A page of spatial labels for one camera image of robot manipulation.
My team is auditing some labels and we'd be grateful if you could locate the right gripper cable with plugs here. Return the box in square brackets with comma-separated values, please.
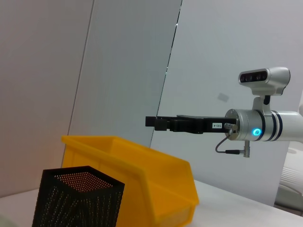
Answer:
[215, 122, 253, 158]

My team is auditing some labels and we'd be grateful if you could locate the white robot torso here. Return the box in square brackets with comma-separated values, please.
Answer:
[274, 145, 303, 211]

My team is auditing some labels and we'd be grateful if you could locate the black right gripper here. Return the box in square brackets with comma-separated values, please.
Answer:
[145, 115, 238, 135]

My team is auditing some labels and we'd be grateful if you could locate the yellow plastic bin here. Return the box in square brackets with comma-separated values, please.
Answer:
[61, 135, 200, 225]

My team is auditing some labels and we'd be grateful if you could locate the black mesh pen holder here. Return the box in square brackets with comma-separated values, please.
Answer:
[31, 166, 125, 227]

